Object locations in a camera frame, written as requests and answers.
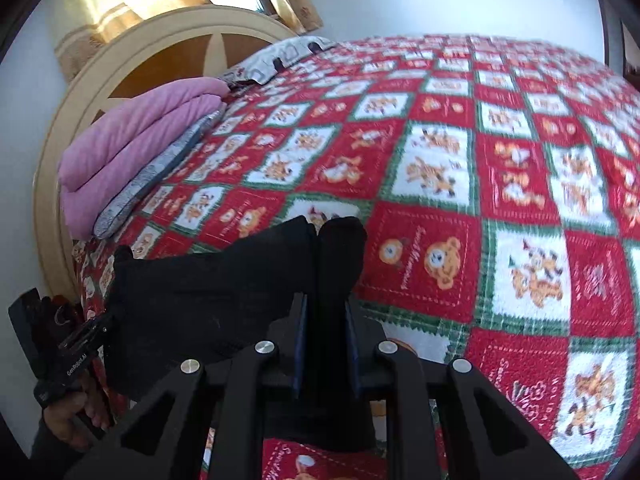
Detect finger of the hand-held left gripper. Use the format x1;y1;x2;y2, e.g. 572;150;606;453
57;309;121;357

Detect cream wooden headboard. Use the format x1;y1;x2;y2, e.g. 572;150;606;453
32;10;301;301

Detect red printed bear blanket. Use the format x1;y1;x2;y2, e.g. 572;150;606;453
72;34;640;480

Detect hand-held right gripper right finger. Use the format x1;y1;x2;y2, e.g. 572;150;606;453
344;300;581;480

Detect black pants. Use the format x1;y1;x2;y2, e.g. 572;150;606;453
102;215;376;453

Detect white grey patterned pillow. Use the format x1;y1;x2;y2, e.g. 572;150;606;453
222;36;337;86

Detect person's left forearm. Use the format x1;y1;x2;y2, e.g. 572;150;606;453
27;412;98;480

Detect pink quilt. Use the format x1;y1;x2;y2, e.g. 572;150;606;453
57;78;232;238

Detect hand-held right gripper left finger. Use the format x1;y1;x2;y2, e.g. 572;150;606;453
65;292;307;480

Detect person's left hand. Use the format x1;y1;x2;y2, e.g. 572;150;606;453
42;370;115;452

